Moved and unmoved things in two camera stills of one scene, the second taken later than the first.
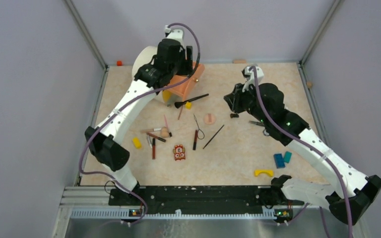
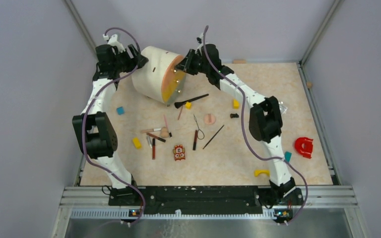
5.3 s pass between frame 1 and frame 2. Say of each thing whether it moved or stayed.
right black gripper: moved
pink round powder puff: stayed
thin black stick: stayed
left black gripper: moved
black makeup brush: stayed
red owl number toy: stayed
